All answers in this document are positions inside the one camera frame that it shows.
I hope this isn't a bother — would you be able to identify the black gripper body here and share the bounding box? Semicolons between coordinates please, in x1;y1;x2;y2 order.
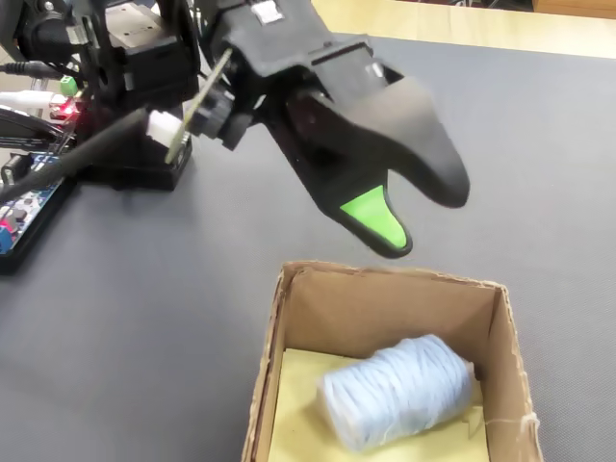
205;0;339;97

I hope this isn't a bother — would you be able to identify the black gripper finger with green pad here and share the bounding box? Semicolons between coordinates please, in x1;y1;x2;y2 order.
263;90;415;261
305;34;472;210

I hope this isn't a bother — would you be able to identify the light blue yarn-wrapped block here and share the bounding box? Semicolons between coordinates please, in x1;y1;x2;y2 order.
316;333;478;454

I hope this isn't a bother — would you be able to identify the brown cardboard box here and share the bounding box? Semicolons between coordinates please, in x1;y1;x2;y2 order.
240;260;546;462

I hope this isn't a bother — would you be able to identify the dark gray textured mat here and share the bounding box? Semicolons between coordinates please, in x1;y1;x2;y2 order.
0;32;616;462

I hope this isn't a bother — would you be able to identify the yellow paper sheet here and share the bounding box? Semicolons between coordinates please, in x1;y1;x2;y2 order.
266;346;486;462

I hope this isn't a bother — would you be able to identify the blue circuit board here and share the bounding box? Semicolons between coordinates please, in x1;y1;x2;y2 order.
0;149;79;276

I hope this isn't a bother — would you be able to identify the green board wrist camera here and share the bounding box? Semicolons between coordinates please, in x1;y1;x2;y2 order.
165;45;269;166

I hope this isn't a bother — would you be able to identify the white cable connector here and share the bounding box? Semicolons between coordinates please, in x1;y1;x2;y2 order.
145;110;184;146

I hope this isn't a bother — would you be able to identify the black braided cable sleeve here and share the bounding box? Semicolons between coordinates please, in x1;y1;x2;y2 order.
0;106;149;202

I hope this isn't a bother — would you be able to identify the black barrel plug cable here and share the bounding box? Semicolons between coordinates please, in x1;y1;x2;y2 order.
0;59;66;77

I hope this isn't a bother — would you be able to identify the thick white plug cable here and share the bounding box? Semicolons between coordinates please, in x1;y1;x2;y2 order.
0;90;66;111

